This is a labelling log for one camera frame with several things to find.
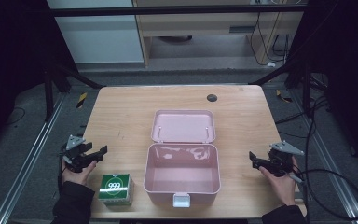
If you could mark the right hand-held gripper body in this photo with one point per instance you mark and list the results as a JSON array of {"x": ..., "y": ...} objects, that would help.
[{"x": 281, "y": 161}]

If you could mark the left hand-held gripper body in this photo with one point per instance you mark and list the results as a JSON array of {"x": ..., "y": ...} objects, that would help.
[{"x": 74, "y": 155}]

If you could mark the green and white medicine box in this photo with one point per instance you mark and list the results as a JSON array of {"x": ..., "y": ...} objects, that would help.
[{"x": 115, "y": 188}]

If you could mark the pink storage box with lid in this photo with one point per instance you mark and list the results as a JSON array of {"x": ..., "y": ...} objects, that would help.
[{"x": 183, "y": 168}]

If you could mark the person's left hand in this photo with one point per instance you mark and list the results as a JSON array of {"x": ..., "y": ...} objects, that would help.
[{"x": 77, "y": 178}]

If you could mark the person's right hand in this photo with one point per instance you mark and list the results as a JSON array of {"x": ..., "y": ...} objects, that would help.
[{"x": 284, "y": 188}]

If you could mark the yellow and black tape strip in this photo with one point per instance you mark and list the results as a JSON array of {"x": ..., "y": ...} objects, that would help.
[
  {"x": 81, "y": 100},
  {"x": 283, "y": 97}
]

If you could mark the white plug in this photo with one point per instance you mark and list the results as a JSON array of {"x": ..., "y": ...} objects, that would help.
[{"x": 271, "y": 64}]

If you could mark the white cabinet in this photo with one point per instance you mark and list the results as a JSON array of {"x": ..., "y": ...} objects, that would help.
[{"x": 99, "y": 37}]

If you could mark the black curtain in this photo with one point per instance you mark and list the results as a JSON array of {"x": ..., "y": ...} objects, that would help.
[
  {"x": 12, "y": 46},
  {"x": 348, "y": 62}
]

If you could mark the light wooden desk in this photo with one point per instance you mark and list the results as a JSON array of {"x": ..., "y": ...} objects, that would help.
[{"x": 199, "y": 28}]

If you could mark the aluminium floor rail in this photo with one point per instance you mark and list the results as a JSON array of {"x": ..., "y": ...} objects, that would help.
[
  {"x": 332, "y": 174},
  {"x": 31, "y": 155}
]

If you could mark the black metal frame stand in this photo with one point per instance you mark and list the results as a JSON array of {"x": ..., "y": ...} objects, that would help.
[
  {"x": 48, "y": 96},
  {"x": 306, "y": 90}
]

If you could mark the black horizontal frame bar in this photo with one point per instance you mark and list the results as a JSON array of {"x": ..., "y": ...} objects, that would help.
[{"x": 167, "y": 11}]

